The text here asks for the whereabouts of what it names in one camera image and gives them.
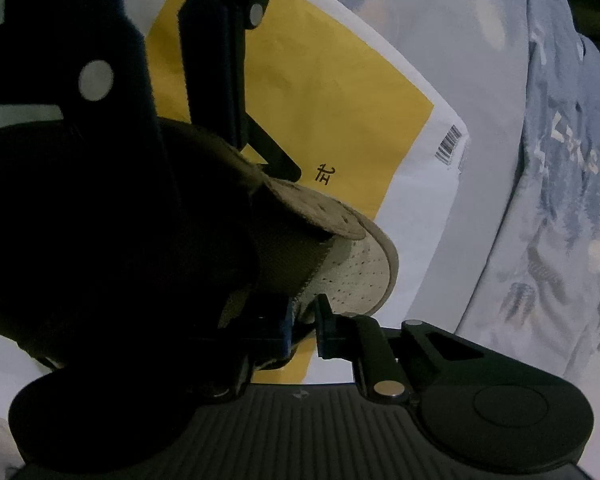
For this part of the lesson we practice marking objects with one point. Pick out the blue printed duvet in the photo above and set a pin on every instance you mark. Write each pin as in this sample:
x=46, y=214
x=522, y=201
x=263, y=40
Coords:
x=555, y=210

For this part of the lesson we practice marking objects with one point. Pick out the olive and beige shoe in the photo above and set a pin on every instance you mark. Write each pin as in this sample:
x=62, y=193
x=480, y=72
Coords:
x=305, y=210

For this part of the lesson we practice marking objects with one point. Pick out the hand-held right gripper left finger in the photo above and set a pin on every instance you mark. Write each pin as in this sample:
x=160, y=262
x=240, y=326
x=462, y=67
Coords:
x=283, y=332

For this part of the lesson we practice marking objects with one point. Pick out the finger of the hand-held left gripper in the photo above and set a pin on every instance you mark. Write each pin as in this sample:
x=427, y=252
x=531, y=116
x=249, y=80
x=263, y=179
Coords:
x=120, y=60
x=210, y=60

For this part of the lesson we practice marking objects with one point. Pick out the white and yellow mailing bag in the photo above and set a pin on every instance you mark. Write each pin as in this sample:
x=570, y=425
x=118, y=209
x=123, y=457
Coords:
x=330, y=85

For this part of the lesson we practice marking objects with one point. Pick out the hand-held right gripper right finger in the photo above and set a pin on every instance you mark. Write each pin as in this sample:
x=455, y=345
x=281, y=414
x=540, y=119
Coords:
x=325, y=330

